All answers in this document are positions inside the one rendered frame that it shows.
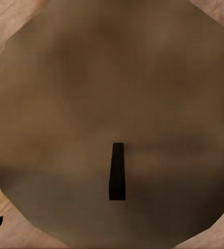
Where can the pillar candle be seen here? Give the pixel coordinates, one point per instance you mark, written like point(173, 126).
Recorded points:
point(112, 122)

